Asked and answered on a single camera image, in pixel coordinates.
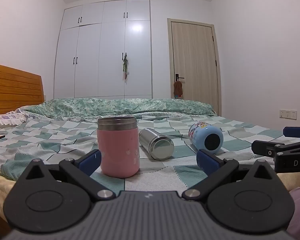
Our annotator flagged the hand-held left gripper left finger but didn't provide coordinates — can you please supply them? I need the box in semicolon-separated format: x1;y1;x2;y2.
26;150;116;202

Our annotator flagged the floral ruffled pillow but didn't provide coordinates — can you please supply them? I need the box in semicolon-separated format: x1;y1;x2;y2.
0;106;34;131

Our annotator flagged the green hanging ornament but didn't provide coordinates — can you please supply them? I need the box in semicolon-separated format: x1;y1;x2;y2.
122;55;129;80

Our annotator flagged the brown hanging pouch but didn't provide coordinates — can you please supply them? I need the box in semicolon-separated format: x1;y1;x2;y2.
173;78;183;99

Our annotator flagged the blue cartoon print cup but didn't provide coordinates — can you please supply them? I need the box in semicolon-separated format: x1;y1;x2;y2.
188;121;224;155

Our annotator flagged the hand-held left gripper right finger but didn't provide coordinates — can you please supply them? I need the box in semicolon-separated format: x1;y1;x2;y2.
182;149;281;201

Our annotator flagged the stainless steel cup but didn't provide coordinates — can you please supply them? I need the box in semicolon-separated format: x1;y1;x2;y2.
139;128;175;161

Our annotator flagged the wooden headboard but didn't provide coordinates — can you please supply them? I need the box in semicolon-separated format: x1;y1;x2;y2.
0;62;45;116

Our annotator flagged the light wooden door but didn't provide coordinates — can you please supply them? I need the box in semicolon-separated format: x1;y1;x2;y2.
167;18;222;116

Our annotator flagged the white wall socket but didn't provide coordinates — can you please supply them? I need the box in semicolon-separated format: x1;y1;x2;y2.
279;109;297;119

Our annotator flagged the pink cup with steel rim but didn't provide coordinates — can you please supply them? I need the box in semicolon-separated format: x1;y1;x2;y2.
97;116;140;179

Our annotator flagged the white wardrobe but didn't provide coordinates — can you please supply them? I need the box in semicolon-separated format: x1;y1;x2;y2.
53;0;153;99

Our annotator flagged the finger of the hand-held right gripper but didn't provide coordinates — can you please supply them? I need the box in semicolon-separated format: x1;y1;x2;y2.
251;138;300;157
283;126;300;139

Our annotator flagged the green floral quilt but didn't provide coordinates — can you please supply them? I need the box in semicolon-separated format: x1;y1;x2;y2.
24;97;215;117

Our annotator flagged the green checkered bed sheet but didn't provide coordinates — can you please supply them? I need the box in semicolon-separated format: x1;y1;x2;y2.
0;112;291;197

